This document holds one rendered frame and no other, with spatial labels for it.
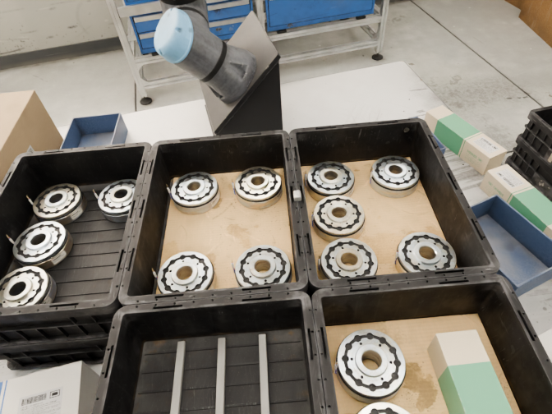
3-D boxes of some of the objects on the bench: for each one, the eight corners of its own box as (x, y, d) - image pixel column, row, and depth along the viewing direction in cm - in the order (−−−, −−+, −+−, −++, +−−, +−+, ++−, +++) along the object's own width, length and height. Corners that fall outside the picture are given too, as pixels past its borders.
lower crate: (65, 218, 105) (43, 187, 96) (178, 209, 104) (166, 177, 95) (6, 374, 78) (-33, 350, 69) (158, 361, 78) (138, 335, 69)
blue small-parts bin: (557, 275, 85) (573, 256, 80) (503, 305, 81) (517, 287, 76) (486, 213, 97) (496, 193, 92) (438, 236, 94) (445, 217, 88)
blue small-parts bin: (82, 135, 129) (72, 117, 123) (128, 130, 129) (120, 112, 124) (66, 177, 115) (54, 159, 110) (117, 172, 116) (108, 154, 110)
